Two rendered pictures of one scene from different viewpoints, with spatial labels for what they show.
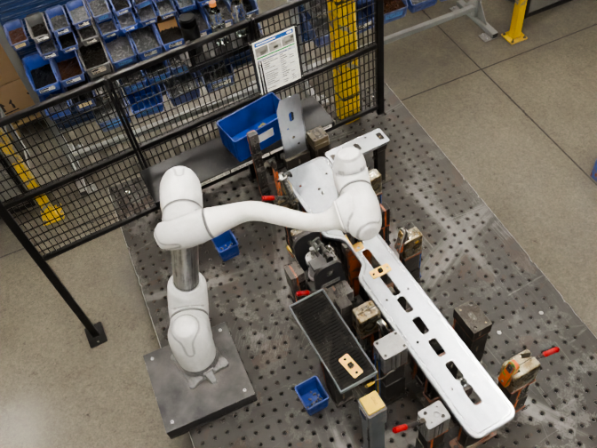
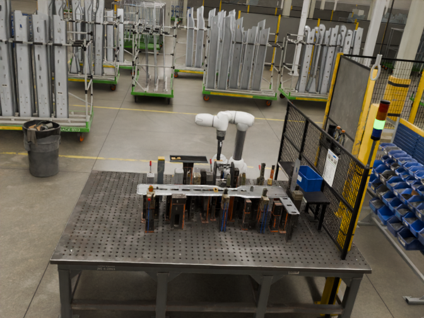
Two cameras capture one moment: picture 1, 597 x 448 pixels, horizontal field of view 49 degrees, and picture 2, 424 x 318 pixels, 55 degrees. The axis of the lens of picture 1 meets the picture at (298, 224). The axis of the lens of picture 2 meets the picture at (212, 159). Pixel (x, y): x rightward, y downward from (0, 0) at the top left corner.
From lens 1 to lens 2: 4.03 m
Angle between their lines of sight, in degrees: 77
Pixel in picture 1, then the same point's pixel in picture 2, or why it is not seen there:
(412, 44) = not seen: outside the picture
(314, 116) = (313, 198)
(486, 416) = (142, 188)
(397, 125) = (328, 260)
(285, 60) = (331, 170)
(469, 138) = not seen: outside the picture
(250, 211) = not seen: hidden behind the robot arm
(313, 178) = (274, 191)
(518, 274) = (204, 257)
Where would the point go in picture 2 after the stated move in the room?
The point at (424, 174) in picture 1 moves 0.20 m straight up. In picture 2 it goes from (284, 255) to (289, 235)
